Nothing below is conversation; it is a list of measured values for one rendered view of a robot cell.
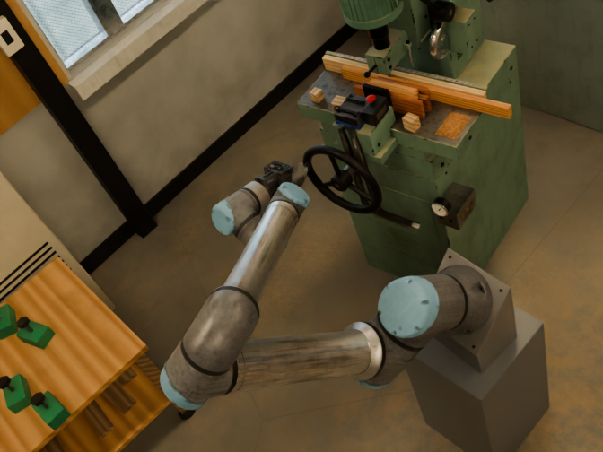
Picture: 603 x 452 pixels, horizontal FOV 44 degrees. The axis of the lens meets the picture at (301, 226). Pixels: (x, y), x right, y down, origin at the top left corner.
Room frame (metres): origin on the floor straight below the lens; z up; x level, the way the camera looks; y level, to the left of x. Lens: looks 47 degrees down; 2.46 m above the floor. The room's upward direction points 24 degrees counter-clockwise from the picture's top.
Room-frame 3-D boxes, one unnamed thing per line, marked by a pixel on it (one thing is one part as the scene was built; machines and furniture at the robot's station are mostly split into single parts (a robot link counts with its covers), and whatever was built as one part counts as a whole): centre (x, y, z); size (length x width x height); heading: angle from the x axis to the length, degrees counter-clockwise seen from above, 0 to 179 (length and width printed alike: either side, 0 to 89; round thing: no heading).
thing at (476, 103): (1.74, -0.51, 0.92); 0.60 x 0.02 x 0.04; 36
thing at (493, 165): (1.90, -0.55, 0.36); 0.58 x 0.45 x 0.71; 126
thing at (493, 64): (1.90, -0.55, 0.76); 0.57 x 0.45 x 0.09; 126
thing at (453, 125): (1.56, -0.53, 0.91); 0.10 x 0.07 x 0.02; 126
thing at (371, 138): (1.70, -0.30, 0.91); 0.15 x 0.14 x 0.09; 36
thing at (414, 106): (1.74, -0.41, 0.93); 0.25 x 0.01 x 0.07; 36
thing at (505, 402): (1.10, -0.32, 0.28); 0.30 x 0.30 x 0.55; 27
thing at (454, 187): (1.53, -0.49, 0.58); 0.12 x 0.08 x 0.08; 126
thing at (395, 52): (1.84, -0.47, 1.03); 0.14 x 0.07 x 0.09; 126
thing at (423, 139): (1.75, -0.37, 0.87); 0.61 x 0.30 x 0.06; 36
